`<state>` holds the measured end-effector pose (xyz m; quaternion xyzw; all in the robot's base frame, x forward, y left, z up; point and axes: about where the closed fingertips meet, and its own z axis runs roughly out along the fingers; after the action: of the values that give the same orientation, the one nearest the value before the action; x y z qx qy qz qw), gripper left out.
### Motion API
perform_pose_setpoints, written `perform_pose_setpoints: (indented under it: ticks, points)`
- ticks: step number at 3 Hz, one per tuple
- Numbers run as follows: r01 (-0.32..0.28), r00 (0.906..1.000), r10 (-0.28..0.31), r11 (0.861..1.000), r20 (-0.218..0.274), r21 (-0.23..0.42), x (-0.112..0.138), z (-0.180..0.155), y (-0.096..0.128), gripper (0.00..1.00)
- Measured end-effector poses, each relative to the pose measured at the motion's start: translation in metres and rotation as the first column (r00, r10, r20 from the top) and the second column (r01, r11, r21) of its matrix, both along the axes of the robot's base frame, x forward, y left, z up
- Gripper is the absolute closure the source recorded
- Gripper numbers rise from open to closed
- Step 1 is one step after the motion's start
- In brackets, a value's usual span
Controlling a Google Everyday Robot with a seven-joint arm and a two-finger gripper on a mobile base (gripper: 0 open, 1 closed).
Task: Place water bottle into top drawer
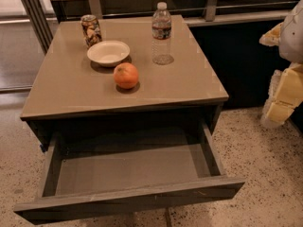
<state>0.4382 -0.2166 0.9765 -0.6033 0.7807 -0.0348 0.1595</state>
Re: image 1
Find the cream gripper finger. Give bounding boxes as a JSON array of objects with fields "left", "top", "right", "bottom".
[
  {"left": 259, "top": 23, "right": 282, "bottom": 46},
  {"left": 261, "top": 63, "right": 303, "bottom": 128}
]

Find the clear plastic water bottle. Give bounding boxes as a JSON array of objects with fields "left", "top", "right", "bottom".
[{"left": 151, "top": 2, "right": 173, "bottom": 65}]

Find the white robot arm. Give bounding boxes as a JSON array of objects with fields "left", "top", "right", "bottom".
[{"left": 259, "top": 0, "right": 303, "bottom": 128}]

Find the open grey top drawer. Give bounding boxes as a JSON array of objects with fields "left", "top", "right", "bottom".
[{"left": 14, "top": 123, "right": 245, "bottom": 225}]

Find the grey drawer cabinet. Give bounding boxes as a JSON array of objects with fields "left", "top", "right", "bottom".
[{"left": 21, "top": 15, "right": 228, "bottom": 145}]

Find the orange fruit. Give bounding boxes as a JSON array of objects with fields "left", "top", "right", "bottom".
[{"left": 114, "top": 62, "right": 138, "bottom": 89}]

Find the white paper bowl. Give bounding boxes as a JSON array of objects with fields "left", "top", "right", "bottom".
[{"left": 87, "top": 41, "right": 130, "bottom": 67}]

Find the patterned drink can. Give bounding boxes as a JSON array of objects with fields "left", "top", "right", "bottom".
[{"left": 80, "top": 14, "right": 102, "bottom": 47}]

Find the metal railing frame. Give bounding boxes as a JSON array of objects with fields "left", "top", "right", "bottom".
[{"left": 13, "top": 0, "right": 303, "bottom": 54}]

